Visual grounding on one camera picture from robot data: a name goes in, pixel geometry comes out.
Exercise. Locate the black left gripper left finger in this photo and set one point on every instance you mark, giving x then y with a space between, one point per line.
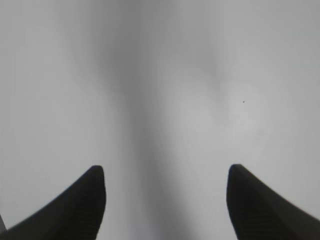
76 214

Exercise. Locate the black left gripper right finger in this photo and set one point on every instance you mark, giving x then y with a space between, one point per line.
259 213

